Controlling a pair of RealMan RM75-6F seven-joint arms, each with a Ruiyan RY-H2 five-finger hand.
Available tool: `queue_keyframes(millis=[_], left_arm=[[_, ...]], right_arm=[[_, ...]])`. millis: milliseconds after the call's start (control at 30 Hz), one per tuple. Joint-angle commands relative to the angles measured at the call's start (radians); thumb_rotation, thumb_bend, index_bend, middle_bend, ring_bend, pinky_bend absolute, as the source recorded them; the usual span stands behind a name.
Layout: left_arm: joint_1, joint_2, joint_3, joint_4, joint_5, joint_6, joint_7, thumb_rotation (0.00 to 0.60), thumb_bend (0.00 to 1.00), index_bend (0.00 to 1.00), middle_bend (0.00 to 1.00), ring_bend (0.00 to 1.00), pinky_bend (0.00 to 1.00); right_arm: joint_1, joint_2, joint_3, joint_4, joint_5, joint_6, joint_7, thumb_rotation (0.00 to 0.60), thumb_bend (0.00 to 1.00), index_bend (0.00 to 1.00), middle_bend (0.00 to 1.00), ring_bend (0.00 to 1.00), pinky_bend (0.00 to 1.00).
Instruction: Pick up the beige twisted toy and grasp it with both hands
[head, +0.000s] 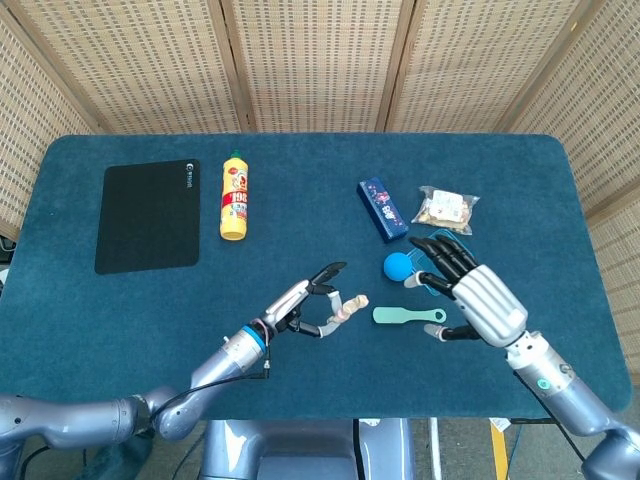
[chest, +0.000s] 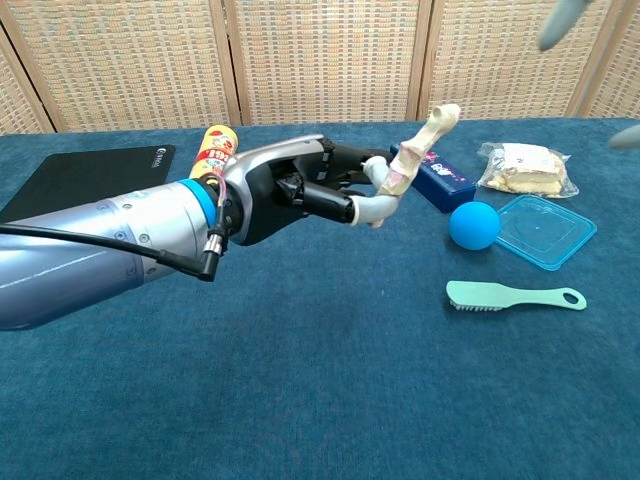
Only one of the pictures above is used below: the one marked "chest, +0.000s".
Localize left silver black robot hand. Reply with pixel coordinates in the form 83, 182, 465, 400
217, 133, 401, 249

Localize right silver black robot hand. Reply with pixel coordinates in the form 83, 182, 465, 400
537, 0, 640, 150

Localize yellow chips can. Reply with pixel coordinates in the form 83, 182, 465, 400
188, 124, 240, 180

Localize clear bag of snacks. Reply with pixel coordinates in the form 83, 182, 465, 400
477, 141, 580, 199

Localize dark blue printed box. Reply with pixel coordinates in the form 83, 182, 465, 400
388, 143, 477, 215

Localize black mouse pad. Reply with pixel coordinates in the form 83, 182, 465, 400
0, 144, 177, 224

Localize blue transparent plastic lid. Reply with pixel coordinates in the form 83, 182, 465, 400
495, 194, 599, 272

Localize blue ball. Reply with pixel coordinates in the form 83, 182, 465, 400
448, 200, 502, 251

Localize blue carpet table cover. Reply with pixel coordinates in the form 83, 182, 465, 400
0, 117, 640, 480

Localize mint green brush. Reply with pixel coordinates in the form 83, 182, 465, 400
445, 280, 588, 314

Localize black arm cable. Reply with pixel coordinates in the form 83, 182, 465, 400
0, 223, 231, 282

